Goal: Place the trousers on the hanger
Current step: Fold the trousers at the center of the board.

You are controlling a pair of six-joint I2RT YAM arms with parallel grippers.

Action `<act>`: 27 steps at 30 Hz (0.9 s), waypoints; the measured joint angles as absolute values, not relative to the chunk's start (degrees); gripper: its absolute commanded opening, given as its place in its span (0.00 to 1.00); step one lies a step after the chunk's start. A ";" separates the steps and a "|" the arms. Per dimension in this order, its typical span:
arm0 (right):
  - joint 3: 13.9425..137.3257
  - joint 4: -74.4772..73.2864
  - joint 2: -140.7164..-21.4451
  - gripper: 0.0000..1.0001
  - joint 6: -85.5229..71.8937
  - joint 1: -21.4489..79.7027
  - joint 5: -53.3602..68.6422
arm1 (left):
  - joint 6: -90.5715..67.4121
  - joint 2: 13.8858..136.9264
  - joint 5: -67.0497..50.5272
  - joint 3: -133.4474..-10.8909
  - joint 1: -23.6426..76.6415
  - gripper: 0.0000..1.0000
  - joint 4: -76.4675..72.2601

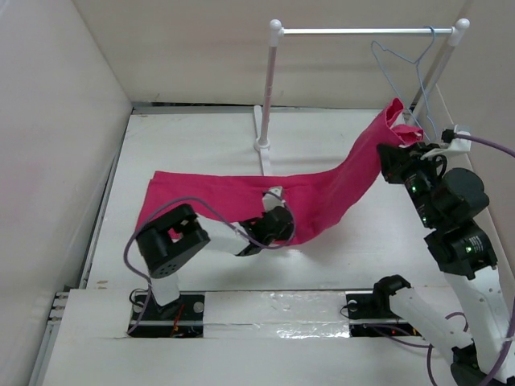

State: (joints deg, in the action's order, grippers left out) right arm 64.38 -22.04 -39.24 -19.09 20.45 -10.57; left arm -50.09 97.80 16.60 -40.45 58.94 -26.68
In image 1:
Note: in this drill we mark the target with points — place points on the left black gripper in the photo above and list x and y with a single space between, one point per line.
286 234

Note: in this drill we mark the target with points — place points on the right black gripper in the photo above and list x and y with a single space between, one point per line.
395 159

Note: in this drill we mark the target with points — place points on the blue wire hanger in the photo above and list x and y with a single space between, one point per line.
405 75

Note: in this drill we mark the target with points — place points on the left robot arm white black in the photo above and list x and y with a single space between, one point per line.
170 241

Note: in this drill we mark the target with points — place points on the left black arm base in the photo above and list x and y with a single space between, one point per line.
182 319

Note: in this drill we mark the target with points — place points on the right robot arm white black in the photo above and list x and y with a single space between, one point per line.
447 202

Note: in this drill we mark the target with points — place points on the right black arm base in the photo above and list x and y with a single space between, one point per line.
369 313

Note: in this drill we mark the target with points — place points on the white clothes rack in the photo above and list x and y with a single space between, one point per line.
333 68

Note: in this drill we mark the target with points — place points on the silver tape strip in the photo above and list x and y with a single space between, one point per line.
275 315

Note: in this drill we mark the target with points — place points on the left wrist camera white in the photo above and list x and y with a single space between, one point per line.
272 198

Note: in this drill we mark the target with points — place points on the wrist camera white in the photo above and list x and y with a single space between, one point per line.
455 141
272 198

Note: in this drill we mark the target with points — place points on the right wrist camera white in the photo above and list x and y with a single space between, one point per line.
455 141

